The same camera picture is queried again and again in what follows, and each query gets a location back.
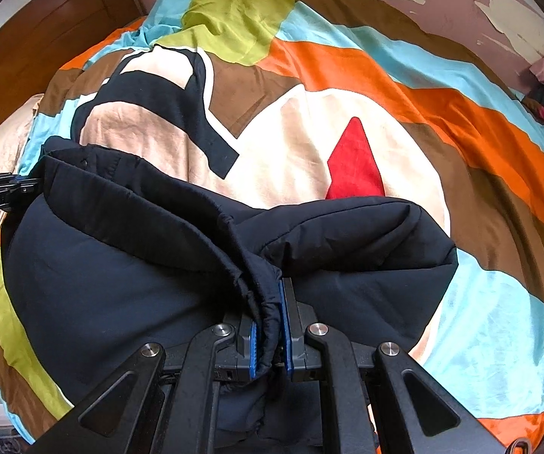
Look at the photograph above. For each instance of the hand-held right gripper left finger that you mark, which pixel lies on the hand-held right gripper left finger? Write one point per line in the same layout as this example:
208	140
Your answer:
253	350

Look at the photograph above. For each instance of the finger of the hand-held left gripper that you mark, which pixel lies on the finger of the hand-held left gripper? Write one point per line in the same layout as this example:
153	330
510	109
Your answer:
28	185

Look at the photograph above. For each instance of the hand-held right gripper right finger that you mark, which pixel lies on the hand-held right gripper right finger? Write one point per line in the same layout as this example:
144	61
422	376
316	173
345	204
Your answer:
284	331

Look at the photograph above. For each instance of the dark navy padded jacket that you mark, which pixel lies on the dark navy padded jacket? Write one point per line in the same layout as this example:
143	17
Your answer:
111	293

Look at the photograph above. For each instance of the wooden headboard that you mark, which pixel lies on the wooden headboard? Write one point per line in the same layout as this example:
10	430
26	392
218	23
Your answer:
40	33

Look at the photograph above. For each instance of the colourful patchwork blanket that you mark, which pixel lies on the colourful patchwork blanket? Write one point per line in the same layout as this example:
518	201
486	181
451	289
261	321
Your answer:
442	118

